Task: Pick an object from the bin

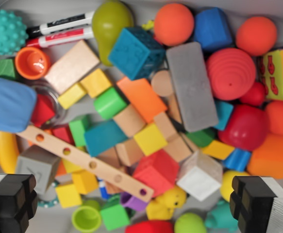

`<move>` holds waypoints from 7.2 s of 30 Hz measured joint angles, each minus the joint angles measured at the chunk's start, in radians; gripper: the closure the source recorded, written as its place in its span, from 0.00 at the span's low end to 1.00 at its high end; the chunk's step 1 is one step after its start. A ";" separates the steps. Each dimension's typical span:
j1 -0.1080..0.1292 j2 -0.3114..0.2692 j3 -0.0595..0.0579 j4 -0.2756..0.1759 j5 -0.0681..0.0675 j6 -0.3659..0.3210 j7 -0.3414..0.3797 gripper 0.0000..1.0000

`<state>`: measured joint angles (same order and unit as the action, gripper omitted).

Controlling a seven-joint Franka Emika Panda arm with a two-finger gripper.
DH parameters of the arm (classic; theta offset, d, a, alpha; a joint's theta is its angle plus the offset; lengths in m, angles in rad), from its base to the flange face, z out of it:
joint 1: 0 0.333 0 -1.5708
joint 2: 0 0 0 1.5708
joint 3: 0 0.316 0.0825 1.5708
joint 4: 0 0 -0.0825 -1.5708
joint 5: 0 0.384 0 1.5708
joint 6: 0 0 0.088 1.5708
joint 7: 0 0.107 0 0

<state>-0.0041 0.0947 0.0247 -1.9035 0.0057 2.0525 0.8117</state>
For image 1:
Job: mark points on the black silver gripper left finger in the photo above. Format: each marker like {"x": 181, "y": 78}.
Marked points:
{"x": 10, "y": 206}

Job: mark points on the black silver gripper right finger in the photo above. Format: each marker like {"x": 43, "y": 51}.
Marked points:
{"x": 257, "y": 206}

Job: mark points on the grey plastic bin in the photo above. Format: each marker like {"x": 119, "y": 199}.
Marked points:
{"x": 51, "y": 219}

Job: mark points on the yellow ball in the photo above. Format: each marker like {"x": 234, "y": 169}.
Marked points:
{"x": 228, "y": 184}

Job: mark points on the teal rubber toy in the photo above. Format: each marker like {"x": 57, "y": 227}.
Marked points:
{"x": 220, "y": 216}

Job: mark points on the blue plastic spool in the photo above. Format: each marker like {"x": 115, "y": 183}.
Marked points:
{"x": 237, "y": 160}

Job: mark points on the large orange soft block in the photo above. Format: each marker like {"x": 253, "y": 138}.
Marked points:
{"x": 274, "y": 157}

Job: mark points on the yellow wooden cube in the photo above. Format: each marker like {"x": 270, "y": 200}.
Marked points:
{"x": 151, "y": 139}
{"x": 96, "y": 82}
{"x": 68, "y": 196}

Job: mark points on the white grey rubber cube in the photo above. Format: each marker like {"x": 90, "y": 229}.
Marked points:
{"x": 199, "y": 177}

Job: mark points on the flat yellow wooden block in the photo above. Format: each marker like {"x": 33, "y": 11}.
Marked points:
{"x": 217, "y": 149}

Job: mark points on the lime green ball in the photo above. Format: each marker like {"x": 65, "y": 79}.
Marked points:
{"x": 189, "y": 224}

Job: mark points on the lime green plastic cup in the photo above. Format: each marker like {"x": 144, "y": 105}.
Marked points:
{"x": 86, "y": 218}

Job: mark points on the red plastic toy fruit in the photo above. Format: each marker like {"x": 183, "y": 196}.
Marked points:
{"x": 243, "y": 127}

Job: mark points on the wooden strip with holes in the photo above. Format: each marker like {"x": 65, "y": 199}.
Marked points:
{"x": 83, "y": 157}

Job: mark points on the small red wooden cube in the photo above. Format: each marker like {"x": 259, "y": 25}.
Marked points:
{"x": 62, "y": 134}

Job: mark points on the dark green rounded block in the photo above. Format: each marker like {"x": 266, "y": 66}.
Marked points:
{"x": 200, "y": 137}

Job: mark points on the yellow rubber duck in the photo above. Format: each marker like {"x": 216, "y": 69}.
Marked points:
{"x": 166, "y": 204}

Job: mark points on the orange rounded toy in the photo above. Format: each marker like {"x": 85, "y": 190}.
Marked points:
{"x": 280, "y": 117}

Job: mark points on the small teal block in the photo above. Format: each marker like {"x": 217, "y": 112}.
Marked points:
{"x": 223, "y": 114}

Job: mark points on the red wooden block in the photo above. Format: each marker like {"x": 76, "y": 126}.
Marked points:
{"x": 42, "y": 111}

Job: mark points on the blue fabric cube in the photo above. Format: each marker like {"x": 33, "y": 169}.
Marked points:
{"x": 7, "y": 104}

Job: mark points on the bright green wooden block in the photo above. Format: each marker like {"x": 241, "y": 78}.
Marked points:
{"x": 78, "y": 128}

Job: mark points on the green wooden cube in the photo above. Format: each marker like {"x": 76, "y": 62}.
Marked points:
{"x": 114, "y": 217}

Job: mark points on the red rubber cube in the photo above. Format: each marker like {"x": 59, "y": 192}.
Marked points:
{"x": 155, "y": 172}

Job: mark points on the red rubber toy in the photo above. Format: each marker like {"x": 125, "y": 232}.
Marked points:
{"x": 149, "y": 227}

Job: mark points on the clear glass jar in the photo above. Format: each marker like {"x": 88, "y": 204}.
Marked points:
{"x": 58, "y": 106}

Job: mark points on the small red ball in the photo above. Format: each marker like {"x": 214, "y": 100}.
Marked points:
{"x": 254, "y": 94}

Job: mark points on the teal wooden block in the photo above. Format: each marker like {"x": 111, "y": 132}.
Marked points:
{"x": 104, "y": 138}

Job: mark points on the purple plastic piece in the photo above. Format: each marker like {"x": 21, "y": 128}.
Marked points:
{"x": 132, "y": 202}

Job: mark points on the yellow wooden wedge block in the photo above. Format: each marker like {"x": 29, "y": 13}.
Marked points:
{"x": 71, "y": 97}

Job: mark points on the yellow fabric cube fish print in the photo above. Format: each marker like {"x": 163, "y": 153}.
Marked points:
{"x": 277, "y": 75}

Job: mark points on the red ribbed rubber dome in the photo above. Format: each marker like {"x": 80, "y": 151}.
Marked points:
{"x": 229, "y": 74}

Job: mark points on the grey foam block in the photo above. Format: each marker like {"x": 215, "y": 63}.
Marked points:
{"x": 192, "y": 85}

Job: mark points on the dark green wooden block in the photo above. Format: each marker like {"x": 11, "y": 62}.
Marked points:
{"x": 4, "y": 68}

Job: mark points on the orange plastic cup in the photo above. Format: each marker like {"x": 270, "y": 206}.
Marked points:
{"x": 30, "y": 64}

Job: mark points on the natural wooden cube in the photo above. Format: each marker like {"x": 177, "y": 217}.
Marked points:
{"x": 129, "y": 121}

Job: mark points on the large natural wooden block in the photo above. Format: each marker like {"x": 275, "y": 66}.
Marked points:
{"x": 71, "y": 68}

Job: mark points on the natural wooden cylinder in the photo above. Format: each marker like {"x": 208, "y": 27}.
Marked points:
{"x": 162, "y": 83}

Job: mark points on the orange wooden block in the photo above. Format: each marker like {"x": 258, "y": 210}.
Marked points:
{"x": 141, "y": 98}

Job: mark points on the red-orange smooth ball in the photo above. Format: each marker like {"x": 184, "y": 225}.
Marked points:
{"x": 256, "y": 36}

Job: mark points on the teal spiky rubber ball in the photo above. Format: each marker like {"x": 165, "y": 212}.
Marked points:
{"x": 4, "y": 32}

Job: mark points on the red dry erase marker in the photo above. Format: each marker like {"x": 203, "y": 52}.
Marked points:
{"x": 61, "y": 37}

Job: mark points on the blue soft cube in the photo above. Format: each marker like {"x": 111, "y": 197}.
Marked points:
{"x": 212, "y": 29}

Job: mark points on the black dry erase marker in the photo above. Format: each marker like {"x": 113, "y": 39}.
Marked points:
{"x": 63, "y": 22}

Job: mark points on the teal embossed rubber cube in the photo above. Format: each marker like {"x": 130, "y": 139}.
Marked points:
{"x": 136, "y": 53}

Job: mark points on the orange smooth ball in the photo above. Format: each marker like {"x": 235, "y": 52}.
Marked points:
{"x": 174, "y": 24}

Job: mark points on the olive green toy pear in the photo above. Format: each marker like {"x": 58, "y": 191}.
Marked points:
{"x": 107, "y": 24}

